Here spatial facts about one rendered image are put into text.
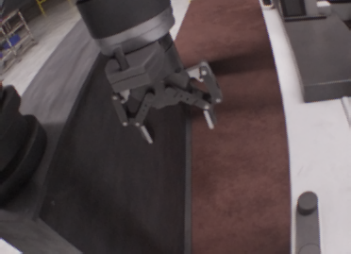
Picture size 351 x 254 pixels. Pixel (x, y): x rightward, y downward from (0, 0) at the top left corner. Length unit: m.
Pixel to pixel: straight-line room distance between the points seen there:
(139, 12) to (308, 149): 0.31
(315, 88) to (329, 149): 0.12
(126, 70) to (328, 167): 0.30
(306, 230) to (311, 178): 0.10
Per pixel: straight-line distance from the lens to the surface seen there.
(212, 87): 0.40
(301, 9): 0.74
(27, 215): 0.50
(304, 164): 0.44
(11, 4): 0.32
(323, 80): 0.52
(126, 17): 0.31
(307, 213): 0.35
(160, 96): 0.41
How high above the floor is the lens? 1.18
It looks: 38 degrees down
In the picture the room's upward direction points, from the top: 24 degrees counter-clockwise
